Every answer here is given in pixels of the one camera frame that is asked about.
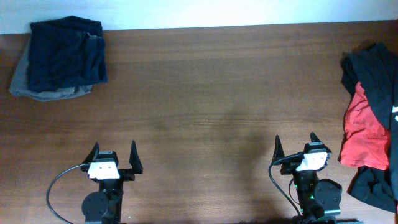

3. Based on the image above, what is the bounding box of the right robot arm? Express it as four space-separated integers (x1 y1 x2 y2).
268 133 360 224

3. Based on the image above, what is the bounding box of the red t-shirt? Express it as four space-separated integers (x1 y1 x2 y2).
340 82 391 170

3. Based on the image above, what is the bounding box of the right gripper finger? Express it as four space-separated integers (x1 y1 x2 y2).
272 135 285 162
310 132 331 153

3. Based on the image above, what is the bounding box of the folded grey garment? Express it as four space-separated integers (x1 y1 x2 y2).
9 39 93 102

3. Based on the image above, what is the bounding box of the black garment under pile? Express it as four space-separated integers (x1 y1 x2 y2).
348 166 397 213

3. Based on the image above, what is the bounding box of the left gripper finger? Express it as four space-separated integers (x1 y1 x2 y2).
83 142 100 164
129 141 143 174

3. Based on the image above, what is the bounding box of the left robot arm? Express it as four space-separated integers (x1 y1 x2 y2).
81 141 143 224

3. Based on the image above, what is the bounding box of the folded navy blue garment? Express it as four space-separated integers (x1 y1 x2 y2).
28 16 108 92

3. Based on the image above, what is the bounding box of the dark green t-shirt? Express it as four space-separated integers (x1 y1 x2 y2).
341 42 397 198

